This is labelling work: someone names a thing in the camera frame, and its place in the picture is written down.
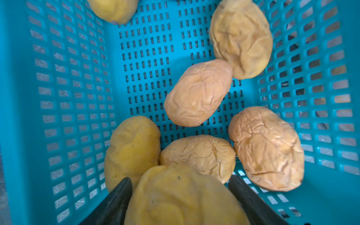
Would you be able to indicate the potato right edge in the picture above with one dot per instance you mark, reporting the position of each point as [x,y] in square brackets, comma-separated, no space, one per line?
[198,93]

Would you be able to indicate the potato bottom left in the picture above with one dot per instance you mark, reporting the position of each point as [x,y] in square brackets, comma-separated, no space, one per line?
[134,148]

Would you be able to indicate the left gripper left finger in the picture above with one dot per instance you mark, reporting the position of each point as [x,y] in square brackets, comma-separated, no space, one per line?
[112,210]

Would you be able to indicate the reddish potato lower right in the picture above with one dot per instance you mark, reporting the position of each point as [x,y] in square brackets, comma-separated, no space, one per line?
[269,149]

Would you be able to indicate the potato top left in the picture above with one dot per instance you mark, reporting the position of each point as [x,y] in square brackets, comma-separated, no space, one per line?
[117,12]

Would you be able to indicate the greenish potato top right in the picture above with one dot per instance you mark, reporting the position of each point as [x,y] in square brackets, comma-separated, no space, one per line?
[240,34]

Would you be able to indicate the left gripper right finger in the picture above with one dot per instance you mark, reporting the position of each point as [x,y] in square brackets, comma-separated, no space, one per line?
[258,212]

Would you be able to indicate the potato upper middle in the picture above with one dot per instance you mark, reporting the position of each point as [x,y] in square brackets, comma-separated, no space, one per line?
[179,195]

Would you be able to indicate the potato bottom middle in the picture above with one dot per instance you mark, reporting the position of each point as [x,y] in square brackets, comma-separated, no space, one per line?
[209,155]

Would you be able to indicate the teal plastic basket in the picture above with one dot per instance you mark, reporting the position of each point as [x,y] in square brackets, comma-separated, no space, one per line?
[69,78]

